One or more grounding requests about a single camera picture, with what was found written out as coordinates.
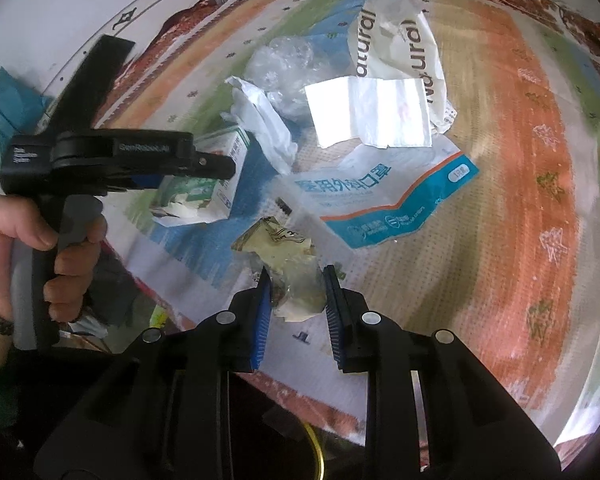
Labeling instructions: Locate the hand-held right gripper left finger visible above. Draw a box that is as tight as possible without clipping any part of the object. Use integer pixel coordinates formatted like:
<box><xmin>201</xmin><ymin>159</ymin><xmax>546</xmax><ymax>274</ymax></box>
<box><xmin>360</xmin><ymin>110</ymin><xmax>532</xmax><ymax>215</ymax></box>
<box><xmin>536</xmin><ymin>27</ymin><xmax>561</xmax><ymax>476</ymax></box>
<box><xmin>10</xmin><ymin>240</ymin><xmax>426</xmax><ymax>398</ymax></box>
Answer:
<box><xmin>34</xmin><ymin>266</ymin><xmax>273</xmax><ymax>480</ymax></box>

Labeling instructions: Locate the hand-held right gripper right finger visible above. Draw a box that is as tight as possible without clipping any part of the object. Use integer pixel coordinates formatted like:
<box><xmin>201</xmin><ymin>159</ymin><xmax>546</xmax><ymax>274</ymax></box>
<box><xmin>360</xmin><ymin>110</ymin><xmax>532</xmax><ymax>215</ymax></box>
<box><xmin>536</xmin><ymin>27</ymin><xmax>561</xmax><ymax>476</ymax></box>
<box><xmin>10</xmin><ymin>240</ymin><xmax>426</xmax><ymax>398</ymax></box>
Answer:
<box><xmin>322</xmin><ymin>264</ymin><xmax>563</xmax><ymax>480</ymax></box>

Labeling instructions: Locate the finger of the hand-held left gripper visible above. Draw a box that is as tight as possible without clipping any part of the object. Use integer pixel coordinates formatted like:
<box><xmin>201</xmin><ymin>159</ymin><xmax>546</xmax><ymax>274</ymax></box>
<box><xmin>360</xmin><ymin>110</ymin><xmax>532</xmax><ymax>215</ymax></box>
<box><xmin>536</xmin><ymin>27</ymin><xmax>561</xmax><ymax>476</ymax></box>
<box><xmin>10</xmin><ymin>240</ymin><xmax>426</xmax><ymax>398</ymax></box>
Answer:
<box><xmin>105</xmin><ymin>172</ymin><xmax>181</xmax><ymax>196</ymax></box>
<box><xmin>180</xmin><ymin>152</ymin><xmax>236</xmax><ymax>181</ymax></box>

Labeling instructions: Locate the green and white carton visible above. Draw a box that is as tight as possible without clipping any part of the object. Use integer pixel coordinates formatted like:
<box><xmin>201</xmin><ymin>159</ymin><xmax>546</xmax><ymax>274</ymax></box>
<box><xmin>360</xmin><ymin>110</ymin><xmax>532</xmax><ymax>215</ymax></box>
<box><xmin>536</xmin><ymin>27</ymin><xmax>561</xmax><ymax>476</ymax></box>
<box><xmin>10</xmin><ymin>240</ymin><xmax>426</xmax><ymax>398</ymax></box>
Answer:
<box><xmin>150</xmin><ymin>125</ymin><xmax>253</xmax><ymax>226</ymax></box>

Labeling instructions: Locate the yellowish wrapper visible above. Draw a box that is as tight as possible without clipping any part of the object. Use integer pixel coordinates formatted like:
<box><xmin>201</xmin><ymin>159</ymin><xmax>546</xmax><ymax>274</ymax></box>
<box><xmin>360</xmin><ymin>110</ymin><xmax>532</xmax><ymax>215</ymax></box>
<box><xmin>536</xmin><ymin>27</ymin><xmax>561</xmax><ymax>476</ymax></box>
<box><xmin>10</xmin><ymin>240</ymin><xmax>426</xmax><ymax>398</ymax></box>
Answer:
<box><xmin>230</xmin><ymin>216</ymin><xmax>331</xmax><ymax>323</ymax></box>

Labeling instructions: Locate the blue and white mask package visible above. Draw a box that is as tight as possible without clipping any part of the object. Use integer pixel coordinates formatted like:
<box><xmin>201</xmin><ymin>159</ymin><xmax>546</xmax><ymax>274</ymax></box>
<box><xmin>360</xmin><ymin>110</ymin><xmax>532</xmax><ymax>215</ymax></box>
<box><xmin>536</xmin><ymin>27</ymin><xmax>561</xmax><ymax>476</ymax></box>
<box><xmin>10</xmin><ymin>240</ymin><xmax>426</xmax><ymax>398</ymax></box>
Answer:
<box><xmin>277</xmin><ymin>132</ymin><xmax>481</xmax><ymax>251</ymax></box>

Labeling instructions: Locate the yellow-rimmed trash bin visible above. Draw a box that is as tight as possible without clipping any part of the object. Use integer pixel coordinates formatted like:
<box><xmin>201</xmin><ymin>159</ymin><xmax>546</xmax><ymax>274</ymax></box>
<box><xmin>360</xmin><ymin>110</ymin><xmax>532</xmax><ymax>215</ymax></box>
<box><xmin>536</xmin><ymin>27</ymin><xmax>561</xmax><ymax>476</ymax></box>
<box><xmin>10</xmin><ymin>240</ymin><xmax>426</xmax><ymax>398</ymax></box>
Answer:
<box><xmin>230</xmin><ymin>400</ymin><xmax>366</xmax><ymax>480</ymax></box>

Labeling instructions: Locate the white paper sheet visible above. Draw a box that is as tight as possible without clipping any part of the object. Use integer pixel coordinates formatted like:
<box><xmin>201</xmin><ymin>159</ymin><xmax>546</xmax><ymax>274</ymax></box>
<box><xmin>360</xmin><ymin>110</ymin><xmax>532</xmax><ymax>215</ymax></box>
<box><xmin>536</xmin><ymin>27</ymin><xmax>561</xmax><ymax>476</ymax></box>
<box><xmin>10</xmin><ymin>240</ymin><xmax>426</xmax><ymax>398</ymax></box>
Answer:
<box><xmin>304</xmin><ymin>77</ymin><xmax>433</xmax><ymax>150</ymax></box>

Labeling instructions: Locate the white printed plastic bag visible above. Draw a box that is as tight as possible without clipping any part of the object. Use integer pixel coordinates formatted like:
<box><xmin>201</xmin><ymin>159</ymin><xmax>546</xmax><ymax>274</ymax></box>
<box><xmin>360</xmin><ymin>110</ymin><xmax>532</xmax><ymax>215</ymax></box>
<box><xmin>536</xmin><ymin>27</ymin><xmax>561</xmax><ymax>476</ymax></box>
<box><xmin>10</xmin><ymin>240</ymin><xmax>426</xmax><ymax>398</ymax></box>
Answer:
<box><xmin>347</xmin><ymin>0</ymin><xmax>458</xmax><ymax>136</ymax></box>

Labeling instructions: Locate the person's left hand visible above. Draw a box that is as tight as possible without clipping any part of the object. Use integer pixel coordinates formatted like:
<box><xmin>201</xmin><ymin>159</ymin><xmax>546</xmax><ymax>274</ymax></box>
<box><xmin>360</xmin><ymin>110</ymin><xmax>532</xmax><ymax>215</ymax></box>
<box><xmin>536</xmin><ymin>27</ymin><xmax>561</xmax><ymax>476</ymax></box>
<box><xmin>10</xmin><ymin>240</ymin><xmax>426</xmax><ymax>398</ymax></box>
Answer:
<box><xmin>0</xmin><ymin>194</ymin><xmax>108</xmax><ymax>326</ymax></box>

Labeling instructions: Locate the blue cloth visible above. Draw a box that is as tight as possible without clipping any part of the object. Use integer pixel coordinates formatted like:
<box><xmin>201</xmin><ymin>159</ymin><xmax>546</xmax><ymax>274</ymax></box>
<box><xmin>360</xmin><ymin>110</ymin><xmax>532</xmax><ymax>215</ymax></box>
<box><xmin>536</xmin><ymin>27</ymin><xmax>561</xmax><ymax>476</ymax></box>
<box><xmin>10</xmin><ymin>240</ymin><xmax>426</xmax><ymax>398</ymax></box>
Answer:
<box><xmin>0</xmin><ymin>67</ymin><xmax>56</xmax><ymax>151</ymax></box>

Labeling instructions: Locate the clear plastic bag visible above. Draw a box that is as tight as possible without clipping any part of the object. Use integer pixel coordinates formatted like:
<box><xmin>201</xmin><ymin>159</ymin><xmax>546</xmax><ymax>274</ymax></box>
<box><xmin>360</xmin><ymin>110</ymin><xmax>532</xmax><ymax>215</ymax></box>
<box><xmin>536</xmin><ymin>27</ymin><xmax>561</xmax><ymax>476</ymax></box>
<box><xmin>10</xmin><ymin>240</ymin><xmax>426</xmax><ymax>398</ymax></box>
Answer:
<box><xmin>244</xmin><ymin>36</ymin><xmax>326</xmax><ymax>121</ymax></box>

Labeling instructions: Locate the white panelled door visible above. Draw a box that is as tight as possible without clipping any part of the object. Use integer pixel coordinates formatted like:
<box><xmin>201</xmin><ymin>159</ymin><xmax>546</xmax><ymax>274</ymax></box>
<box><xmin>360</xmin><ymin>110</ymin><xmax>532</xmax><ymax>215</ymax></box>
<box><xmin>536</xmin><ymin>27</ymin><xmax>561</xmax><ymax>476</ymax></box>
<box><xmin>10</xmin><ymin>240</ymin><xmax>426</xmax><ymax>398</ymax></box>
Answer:
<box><xmin>0</xmin><ymin>0</ymin><xmax>221</xmax><ymax>111</ymax></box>

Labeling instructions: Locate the colourful striped mat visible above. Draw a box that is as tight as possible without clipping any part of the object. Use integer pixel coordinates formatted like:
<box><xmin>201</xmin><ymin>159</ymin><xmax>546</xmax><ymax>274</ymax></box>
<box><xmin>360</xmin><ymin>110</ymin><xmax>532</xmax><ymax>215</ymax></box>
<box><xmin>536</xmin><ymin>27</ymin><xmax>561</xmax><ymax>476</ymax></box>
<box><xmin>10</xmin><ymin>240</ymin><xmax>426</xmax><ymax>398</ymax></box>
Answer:
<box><xmin>40</xmin><ymin>0</ymin><xmax>600</xmax><ymax>441</ymax></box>

